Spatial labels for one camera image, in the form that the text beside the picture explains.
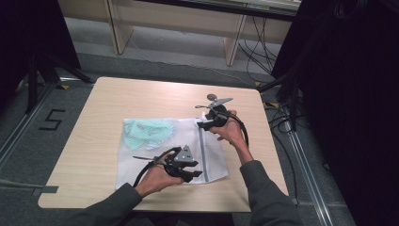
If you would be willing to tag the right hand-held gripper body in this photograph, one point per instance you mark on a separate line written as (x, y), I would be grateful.
(217, 115)

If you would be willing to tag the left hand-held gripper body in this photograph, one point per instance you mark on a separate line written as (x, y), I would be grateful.
(180, 163)

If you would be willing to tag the white mesh laundry bag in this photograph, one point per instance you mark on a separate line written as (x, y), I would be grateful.
(144, 166)

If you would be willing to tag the mint green garment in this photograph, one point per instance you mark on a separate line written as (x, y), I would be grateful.
(144, 132)

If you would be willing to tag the person's right hand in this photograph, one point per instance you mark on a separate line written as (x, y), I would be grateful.
(233, 132)

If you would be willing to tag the person's left hand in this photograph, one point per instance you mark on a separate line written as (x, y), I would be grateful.
(155, 180)

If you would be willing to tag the person's lap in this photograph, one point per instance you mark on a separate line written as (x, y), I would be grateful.
(188, 219)

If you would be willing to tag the black metal stand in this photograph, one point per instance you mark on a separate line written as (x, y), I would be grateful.
(293, 103)
(32, 84)

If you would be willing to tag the light wooden shelf unit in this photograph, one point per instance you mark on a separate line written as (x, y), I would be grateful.
(175, 22)

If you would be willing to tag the black curtain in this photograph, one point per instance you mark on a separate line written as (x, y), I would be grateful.
(28, 34)
(351, 103)

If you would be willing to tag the grey tape strip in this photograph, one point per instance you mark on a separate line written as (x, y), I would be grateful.
(47, 189)

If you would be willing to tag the metal floor rail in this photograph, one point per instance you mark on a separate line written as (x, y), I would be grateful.
(22, 125)
(309, 175)

